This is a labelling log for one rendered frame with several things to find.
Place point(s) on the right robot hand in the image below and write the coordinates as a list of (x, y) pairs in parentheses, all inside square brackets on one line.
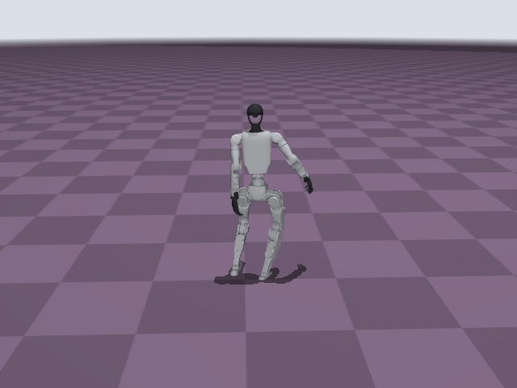
[(310, 189)]

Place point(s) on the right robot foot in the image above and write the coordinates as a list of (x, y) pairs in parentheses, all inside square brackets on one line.
[(263, 277)]

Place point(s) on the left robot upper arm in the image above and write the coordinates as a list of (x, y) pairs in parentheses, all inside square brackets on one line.
[(236, 139)]

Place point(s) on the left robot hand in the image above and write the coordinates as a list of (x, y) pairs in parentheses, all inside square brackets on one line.
[(234, 203)]

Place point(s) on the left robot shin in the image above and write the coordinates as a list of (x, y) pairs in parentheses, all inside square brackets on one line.
[(239, 244)]

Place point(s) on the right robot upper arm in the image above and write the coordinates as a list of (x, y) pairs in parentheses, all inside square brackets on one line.
[(284, 147)]

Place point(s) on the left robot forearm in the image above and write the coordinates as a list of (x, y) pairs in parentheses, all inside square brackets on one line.
[(234, 181)]

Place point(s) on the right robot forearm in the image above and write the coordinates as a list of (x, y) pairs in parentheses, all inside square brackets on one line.
[(299, 169)]

